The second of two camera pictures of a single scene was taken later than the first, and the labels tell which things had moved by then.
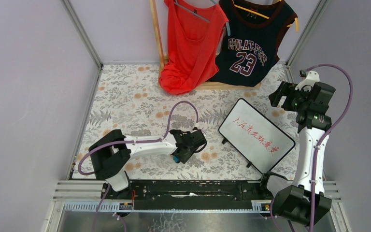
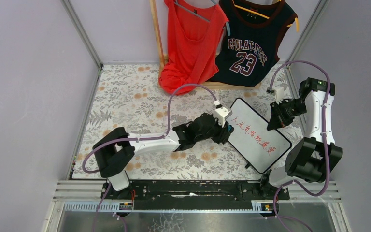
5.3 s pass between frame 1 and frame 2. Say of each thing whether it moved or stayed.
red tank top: stayed
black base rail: stayed
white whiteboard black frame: stayed
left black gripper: moved
